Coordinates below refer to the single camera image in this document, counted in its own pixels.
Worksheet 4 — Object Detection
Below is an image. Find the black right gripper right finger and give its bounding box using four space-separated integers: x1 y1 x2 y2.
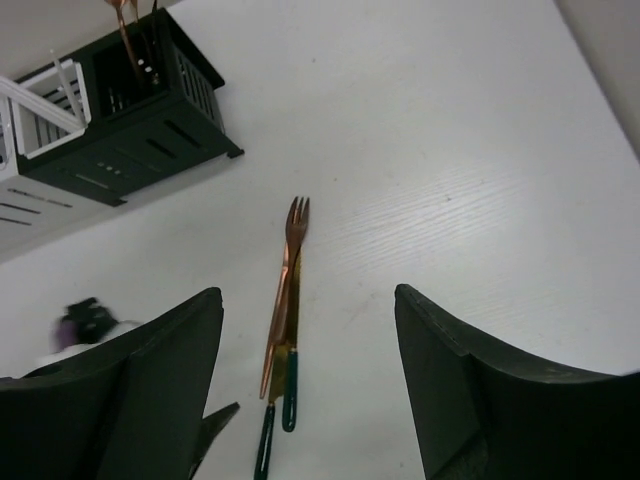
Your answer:
395 284 639 479

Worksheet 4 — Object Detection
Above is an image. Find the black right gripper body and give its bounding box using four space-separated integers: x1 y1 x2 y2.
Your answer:
188 402 240 480

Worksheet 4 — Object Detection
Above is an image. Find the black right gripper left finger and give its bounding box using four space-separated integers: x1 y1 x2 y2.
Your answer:
1 288 224 479

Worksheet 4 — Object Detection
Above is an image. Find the gold knife green handle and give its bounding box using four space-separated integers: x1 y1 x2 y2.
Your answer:
253 345 287 480

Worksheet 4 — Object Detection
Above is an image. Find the small copper fork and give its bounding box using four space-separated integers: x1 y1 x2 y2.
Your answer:
272 195 311 351

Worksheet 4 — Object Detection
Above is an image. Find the white chopstick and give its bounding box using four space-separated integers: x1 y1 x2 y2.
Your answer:
50 49 84 124
0 76 82 132

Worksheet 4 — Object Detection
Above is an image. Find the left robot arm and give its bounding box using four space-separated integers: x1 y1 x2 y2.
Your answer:
36 297 142 368

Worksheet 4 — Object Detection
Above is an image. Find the white bin in black caddy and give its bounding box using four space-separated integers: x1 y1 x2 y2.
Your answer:
8 59 92 159

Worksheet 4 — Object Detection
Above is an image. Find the white utensil caddy frame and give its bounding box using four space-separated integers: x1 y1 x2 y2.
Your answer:
1 97 107 254

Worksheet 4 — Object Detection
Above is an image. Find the black utensil caddy frame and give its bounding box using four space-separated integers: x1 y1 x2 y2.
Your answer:
19 8 244 206

